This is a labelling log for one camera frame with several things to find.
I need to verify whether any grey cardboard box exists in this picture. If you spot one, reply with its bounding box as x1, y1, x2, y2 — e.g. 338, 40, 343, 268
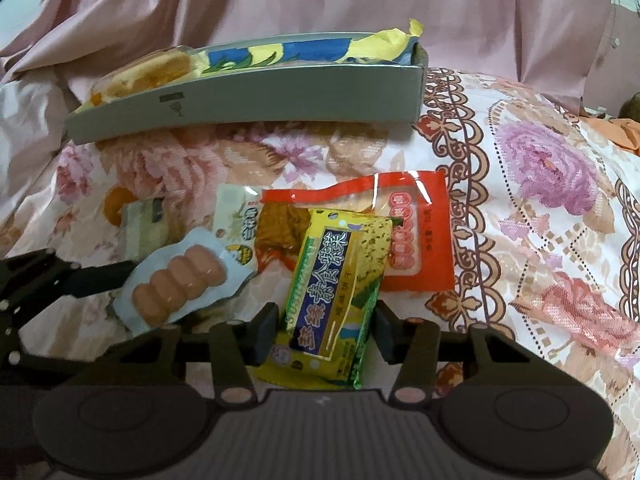
64, 31, 430, 145

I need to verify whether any blue yellow snack packet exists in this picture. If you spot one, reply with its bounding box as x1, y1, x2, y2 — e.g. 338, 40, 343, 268
190, 17, 426, 78

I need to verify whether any pale blue sausage packet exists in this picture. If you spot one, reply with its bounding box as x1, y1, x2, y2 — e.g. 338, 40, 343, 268
111, 226, 246, 333

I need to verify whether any brown patterned cloth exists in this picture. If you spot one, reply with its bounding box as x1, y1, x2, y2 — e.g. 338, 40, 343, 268
617, 92, 640, 121

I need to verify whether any yellow green snack packet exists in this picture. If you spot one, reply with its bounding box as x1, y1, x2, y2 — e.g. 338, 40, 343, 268
252, 207, 393, 391

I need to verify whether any white quilt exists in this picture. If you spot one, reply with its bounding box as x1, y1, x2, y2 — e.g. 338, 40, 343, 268
0, 77, 71, 161

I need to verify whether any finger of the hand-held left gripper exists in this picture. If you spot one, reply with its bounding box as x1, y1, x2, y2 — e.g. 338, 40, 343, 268
0, 305, 146, 366
0, 249, 138, 318

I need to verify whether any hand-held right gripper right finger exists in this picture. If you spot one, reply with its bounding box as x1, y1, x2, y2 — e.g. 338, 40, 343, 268
374, 300, 548, 404

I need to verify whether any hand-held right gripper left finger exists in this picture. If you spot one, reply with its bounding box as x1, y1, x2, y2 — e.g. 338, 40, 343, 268
97, 302, 279, 403

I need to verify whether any round cake packet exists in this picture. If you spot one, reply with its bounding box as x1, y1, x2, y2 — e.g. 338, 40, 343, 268
106, 186, 173, 253

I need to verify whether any brown tofu snack packet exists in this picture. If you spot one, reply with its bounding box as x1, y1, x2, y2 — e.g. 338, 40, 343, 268
214, 180, 381, 276

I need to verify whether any orange cloth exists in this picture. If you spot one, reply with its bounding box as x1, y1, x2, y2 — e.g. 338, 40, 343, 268
580, 110, 640, 158

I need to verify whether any red snack packet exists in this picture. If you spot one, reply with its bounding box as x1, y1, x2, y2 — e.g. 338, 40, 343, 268
372, 169, 457, 293

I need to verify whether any floral bed sheet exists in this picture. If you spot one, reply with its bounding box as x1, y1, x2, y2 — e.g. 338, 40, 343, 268
0, 65, 640, 480

